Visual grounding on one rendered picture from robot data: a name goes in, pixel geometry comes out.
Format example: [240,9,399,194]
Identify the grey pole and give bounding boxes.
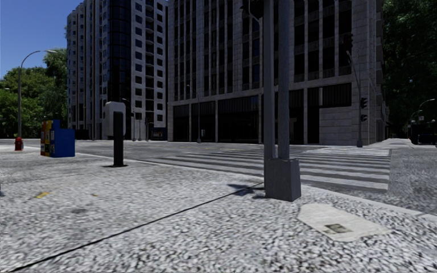
[241,0,303,202]

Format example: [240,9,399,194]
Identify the pale concrete building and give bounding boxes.
[167,0,390,146]

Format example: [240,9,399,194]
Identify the white tower with dark glass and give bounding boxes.
[66,0,169,141]

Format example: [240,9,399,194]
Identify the traffic light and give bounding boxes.
[343,33,369,148]

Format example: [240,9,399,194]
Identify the blue booth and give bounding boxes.
[40,119,76,158]

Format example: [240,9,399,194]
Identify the trees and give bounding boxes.
[382,0,437,138]
[0,47,68,139]

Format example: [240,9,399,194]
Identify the grey street lamp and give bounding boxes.
[409,98,436,136]
[17,49,57,139]

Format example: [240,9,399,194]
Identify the dark bin or box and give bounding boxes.
[407,119,437,146]

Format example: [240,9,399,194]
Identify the white box on a post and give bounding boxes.
[104,101,127,168]

